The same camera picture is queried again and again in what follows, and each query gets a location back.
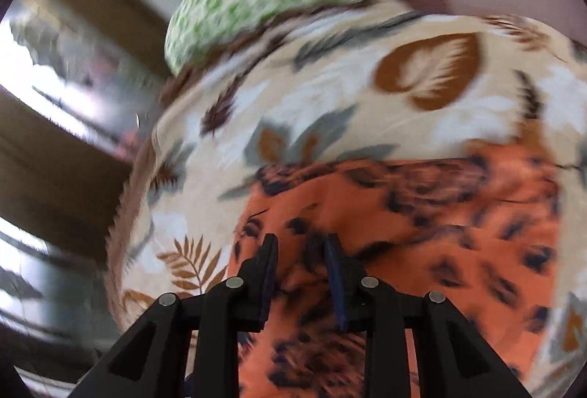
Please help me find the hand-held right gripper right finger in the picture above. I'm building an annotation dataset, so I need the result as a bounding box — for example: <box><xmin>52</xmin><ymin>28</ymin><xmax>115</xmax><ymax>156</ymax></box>
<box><xmin>324</xmin><ymin>233</ymin><xmax>529</xmax><ymax>398</ymax></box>

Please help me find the orange floral cloth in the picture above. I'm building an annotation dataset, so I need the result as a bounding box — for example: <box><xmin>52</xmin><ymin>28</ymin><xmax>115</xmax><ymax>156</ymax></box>
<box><xmin>231</xmin><ymin>141</ymin><xmax>562</xmax><ymax>398</ymax></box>

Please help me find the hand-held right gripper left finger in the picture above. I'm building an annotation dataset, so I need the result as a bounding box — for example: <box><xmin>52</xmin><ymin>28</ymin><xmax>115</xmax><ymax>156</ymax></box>
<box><xmin>80</xmin><ymin>233</ymin><xmax>280</xmax><ymax>398</ymax></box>

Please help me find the leaf print bedsheet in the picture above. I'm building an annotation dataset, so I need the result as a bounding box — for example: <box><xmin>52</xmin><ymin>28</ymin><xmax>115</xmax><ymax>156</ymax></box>
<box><xmin>105</xmin><ymin>0</ymin><xmax>587</xmax><ymax>398</ymax></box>

